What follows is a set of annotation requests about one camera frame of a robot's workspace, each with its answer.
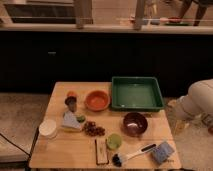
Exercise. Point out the dark maroon bowl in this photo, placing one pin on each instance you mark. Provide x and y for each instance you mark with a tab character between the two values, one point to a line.
134	124

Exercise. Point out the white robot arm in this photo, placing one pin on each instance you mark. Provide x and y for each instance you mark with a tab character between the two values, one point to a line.
198	100

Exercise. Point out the orange bowl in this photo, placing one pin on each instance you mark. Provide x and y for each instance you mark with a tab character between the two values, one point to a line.
97	100

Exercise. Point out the green plastic tray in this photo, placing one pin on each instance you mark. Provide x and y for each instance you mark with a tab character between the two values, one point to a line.
136	94

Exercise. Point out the small orange ball toy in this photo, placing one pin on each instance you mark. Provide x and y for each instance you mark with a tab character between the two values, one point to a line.
72	94

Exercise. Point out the small green lime toy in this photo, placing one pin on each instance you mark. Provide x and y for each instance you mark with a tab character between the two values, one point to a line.
81	118

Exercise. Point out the brown grape bunch toy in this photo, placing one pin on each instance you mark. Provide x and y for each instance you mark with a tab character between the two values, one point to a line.
91	129

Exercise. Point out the grey blue wedge toy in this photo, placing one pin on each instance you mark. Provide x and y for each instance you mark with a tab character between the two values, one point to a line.
70	123

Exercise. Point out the green cup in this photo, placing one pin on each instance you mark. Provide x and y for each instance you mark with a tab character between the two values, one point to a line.
114	141

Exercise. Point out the wooden rectangular block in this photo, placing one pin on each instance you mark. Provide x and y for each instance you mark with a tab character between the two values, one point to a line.
101	152

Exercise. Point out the white cylindrical container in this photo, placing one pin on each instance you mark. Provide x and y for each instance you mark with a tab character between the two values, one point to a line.
48	128

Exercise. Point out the blue sponge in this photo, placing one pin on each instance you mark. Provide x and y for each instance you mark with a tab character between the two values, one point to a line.
162	152

